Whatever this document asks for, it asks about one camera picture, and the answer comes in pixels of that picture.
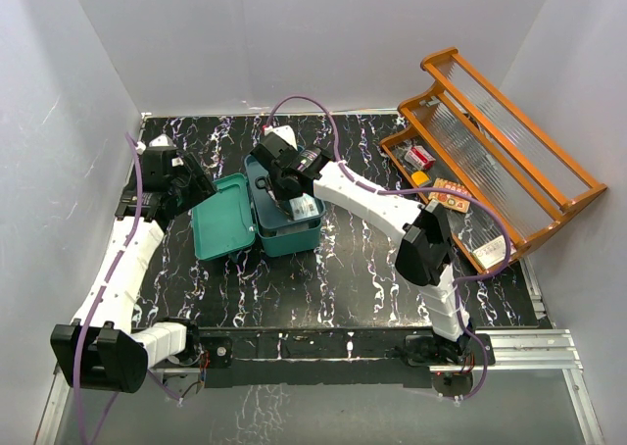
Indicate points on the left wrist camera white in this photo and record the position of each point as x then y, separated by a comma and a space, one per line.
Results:
160, 142

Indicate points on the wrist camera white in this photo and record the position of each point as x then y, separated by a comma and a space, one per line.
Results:
160, 142
285, 132

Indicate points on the white label box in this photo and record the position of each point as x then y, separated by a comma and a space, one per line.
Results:
491, 253

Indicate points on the small metal scissors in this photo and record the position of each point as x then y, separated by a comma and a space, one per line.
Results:
263, 183

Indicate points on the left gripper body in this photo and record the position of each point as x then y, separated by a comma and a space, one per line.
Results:
177, 186

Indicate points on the blue white blister card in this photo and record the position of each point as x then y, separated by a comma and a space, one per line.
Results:
303, 207

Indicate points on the yellow small block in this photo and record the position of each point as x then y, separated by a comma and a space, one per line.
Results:
420, 179

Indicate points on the orange patterned card pack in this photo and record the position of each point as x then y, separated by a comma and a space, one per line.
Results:
455, 202

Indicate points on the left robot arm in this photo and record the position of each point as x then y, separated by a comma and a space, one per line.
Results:
99, 349

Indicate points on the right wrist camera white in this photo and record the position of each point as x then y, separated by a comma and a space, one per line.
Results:
285, 132

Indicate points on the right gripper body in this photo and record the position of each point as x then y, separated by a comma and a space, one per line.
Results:
282, 192

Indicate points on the red white small box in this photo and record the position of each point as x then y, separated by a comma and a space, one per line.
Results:
419, 158

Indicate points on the green medicine box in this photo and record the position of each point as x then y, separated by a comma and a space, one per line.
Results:
226, 223

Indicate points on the orange wooden shelf rack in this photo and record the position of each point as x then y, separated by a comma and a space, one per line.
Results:
483, 142

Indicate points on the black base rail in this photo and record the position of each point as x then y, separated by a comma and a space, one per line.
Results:
412, 356

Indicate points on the dark teal divider tray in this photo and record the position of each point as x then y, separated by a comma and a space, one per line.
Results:
272, 215

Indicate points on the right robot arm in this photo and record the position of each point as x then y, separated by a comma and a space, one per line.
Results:
421, 233

